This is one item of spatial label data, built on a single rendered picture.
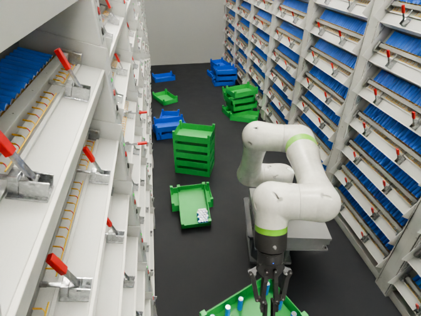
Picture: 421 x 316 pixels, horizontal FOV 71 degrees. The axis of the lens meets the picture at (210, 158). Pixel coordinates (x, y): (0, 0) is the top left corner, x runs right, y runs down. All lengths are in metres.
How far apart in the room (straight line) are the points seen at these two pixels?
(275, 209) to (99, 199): 0.44
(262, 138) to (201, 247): 1.00
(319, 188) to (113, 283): 0.56
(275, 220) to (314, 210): 0.10
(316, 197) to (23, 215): 0.66
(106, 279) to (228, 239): 1.34
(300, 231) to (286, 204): 0.81
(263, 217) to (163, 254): 1.20
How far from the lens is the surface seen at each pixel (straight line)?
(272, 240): 0.85
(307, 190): 0.83
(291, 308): 1.20
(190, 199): 2.15
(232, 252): 1.95
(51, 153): 0.44
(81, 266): 0.54
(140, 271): 1.24
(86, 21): 0.75
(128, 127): 1.30
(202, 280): 1.83
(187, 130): 2.48
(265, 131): 1.18
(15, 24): 0.37
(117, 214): 0.89
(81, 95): 0.59
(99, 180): 0.68
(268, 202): 0.81
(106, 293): 0.74
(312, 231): 1.64
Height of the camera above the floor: 1.53
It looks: 35 degrees down
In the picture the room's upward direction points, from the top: straight up
